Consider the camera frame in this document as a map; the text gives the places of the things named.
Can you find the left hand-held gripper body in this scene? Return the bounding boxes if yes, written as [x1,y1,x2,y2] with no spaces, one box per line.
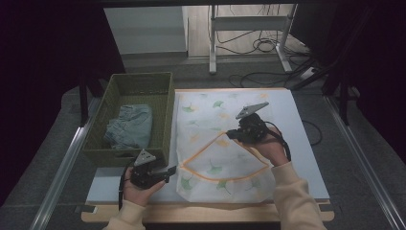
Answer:
[129,149,161,190]

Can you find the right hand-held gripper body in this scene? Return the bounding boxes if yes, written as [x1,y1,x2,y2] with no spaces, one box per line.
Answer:
[235,102,270,145]

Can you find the green woven basket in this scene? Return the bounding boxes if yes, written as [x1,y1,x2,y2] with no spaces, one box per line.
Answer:
[81,72,176,168]

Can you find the white leaf-print laundry bag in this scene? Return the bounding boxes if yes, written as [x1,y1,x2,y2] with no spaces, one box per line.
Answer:
[174,90,279,204]

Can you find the light blue jeans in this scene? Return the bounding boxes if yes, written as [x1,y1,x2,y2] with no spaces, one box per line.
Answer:
[103,103,154,150]

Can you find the person's left hand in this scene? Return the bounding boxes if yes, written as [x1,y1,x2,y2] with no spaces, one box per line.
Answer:
[123,166,167,207]

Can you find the person's right hand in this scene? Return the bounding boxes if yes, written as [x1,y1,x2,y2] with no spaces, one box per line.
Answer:
[243,127,290,168]

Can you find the white table cover sheet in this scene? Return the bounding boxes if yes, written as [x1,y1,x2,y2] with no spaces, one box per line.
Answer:
[85,88,330,205]

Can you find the white power strip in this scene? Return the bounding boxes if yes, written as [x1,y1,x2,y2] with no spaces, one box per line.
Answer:
[300,66,317,81]

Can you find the white metal stand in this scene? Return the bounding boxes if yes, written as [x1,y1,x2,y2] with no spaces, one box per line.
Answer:
[209,3,298,75]

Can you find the black stand leg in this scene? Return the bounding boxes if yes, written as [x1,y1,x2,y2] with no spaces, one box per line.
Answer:
[338,82,350,126]
[79,76,106,127]

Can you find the white cabinet panel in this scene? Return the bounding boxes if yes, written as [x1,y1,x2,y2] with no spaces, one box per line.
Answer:
[103,6,190,56]

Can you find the dark curtain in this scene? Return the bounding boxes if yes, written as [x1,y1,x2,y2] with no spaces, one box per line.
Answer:
[319,0,406,161]
[0,0,125,205]

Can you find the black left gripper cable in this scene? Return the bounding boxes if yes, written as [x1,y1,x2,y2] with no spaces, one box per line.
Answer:
[118,161,135,212]

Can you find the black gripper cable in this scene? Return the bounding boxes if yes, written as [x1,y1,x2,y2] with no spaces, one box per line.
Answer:
[118,161,135,212]
[262,120,292,162]

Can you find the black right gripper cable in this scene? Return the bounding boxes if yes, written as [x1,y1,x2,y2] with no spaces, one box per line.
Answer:
[262,120,292,162]

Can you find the thin black looped cable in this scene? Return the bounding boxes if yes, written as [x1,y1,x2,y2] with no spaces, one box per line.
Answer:
[301,119,324,147]

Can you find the aluminium rail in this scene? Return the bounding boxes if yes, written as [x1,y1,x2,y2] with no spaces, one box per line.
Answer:
[324,95,406,230]
[30,97,103,230]

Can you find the tangle of black floor cables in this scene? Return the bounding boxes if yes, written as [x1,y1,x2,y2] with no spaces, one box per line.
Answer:
[214,30,320,89]

